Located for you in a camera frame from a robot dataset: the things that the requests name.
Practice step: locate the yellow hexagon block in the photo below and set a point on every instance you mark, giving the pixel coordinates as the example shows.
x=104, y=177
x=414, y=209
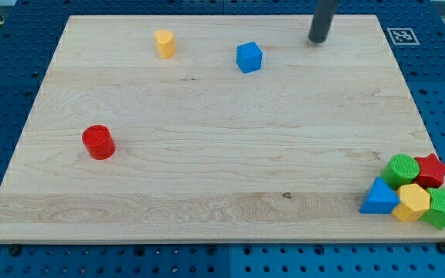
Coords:
x=414, y=202

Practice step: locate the green star block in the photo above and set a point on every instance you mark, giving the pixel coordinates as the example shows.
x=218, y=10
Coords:
x=435, y=215

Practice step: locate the white fiducial marker tag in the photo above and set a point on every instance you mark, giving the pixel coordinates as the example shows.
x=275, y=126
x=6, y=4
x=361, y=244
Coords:
x=401, y=36

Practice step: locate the red cylinder block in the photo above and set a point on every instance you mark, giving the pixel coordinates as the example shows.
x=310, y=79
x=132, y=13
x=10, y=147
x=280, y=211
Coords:
x=98, y=142

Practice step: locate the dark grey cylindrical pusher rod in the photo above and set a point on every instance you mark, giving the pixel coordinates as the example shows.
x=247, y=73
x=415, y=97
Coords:
x=322, y=20

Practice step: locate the wooden board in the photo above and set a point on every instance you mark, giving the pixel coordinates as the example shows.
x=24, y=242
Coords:
x=204, y=152

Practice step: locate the red star block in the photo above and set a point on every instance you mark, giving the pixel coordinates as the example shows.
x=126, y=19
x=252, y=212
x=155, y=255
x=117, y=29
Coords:
x=432, y=171

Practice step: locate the blue cube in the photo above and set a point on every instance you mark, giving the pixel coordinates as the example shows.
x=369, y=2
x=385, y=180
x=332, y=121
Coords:
x=248, y=57

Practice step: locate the blue triangle block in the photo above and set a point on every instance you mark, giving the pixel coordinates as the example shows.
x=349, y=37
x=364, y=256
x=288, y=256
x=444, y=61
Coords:
x=379, y=199

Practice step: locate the green cylinder block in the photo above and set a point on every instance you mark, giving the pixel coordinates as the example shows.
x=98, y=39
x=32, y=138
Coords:
x=401, y=169

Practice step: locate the yellow heart block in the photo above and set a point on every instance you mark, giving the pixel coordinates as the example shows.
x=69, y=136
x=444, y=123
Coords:
x=165, y=43

